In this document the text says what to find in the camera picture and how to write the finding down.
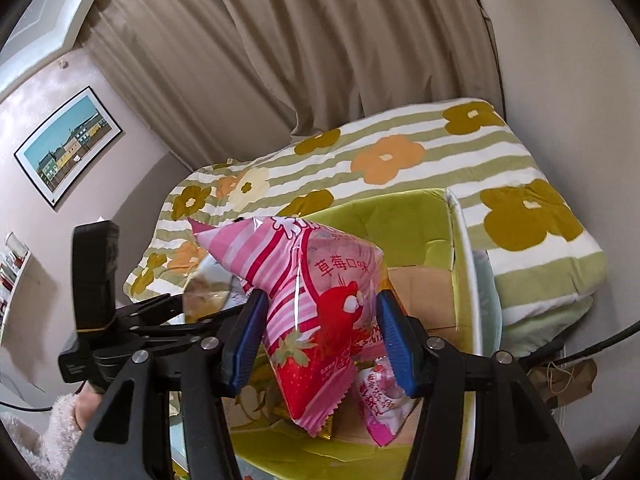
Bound small pink snack packet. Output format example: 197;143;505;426
350;355;417;448

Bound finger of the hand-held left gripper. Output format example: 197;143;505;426
132;307;249;350
117;294;187;328

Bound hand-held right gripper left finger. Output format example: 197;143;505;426
60;289;271;480

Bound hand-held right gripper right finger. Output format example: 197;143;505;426
374;290;584;480

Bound striped floral blanket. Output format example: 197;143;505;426
122;97;609;356

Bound green cardboard box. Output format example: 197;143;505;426
167;187;488;480

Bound person's left forearm fluffy sleeve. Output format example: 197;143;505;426
0;391;103;480

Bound pink strawberry snack packet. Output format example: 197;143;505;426
187;215;388;438

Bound white wall shelf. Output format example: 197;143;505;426
0;232;32;341

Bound brown paper bag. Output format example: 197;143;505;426
529;357;599;409

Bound beige curtain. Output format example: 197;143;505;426
82;0;501;173

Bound yellow green snack packet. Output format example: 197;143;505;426
229;355;301;427

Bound black cable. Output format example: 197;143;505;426
515;317;640;367

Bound framed picture of houses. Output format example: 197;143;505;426
13;86;124;210

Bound clear snack packet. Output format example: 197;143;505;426
181;255;251;323

